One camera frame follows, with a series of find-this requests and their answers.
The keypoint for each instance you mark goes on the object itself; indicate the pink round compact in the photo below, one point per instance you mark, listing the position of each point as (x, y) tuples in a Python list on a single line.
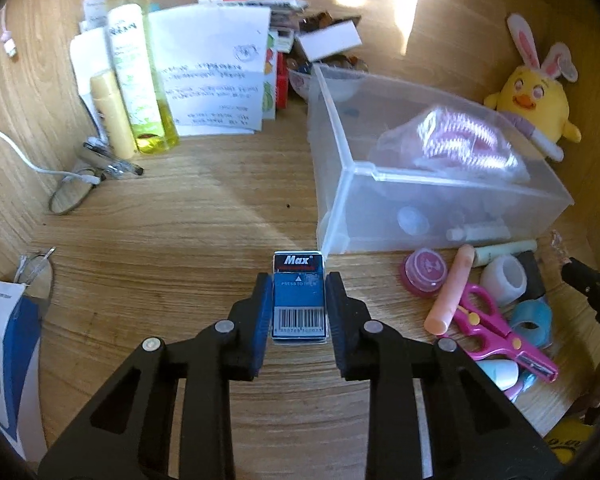
[(423, 272)]

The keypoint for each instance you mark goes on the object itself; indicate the yellow chick plush toy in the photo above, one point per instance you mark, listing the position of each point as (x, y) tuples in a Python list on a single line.
[(533, 99)]

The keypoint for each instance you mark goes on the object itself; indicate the white ointment tube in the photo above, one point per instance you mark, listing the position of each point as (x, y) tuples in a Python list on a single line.
[(478, 232)]

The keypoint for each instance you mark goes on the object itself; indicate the blue Max staples box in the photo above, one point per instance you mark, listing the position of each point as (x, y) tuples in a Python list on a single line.
[(299, 313)]

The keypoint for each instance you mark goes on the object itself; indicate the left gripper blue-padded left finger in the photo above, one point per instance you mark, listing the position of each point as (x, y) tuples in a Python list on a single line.
[(124, 431)]

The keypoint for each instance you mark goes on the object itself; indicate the blue white box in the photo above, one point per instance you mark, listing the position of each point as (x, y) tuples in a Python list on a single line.
[(20, 340)]

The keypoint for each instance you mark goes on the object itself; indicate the pink plastic bag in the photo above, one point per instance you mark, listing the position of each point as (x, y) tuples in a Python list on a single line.
[(451, 143)]

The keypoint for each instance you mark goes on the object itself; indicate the blue tape roll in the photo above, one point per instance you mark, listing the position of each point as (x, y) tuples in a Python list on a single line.
[(532, 319)]

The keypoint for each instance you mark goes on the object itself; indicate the light blue small bottle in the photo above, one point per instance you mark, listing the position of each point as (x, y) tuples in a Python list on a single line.
[(503, 372)]

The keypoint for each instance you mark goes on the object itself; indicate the mint green tube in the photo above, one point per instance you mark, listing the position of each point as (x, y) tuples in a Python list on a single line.
[(486, 254)]

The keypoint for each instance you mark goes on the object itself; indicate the white paper carton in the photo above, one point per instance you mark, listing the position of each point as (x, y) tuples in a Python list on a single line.
[(211, 63)]

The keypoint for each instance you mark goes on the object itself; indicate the white tape roll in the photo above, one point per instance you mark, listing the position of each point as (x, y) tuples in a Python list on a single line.
[(504, 279)]

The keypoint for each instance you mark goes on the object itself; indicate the yellow spray bottle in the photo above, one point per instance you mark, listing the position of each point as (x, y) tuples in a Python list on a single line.
[(145, 104)]

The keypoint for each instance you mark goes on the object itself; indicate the white pill bottle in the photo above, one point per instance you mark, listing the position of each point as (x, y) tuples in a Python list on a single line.
[(412, 222)]

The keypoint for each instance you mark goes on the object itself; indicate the pink pen with blue flower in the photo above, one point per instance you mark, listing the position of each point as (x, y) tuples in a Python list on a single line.
[(525, 381)]

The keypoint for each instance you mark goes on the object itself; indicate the cream yellow tube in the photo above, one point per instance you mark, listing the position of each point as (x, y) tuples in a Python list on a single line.
[(112, 114)]

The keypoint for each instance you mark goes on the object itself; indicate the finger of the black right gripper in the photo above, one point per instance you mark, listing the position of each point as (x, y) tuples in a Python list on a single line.
[(585, 280)]

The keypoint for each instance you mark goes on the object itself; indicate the glasses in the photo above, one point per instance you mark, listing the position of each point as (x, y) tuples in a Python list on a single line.
[(71, 191)]

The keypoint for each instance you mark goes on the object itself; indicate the white small box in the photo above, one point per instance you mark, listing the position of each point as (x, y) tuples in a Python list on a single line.
[(328, 41)]

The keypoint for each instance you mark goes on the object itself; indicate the clear plastic storage bin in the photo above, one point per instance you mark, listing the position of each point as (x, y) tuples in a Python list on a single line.
[(357, 200)]

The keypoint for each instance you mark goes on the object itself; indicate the peach foam stick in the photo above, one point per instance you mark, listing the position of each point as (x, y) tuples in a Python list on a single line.
[(442, 311)]

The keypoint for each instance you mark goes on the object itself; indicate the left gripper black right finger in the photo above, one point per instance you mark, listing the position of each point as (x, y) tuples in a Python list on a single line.
[(474, 431)]

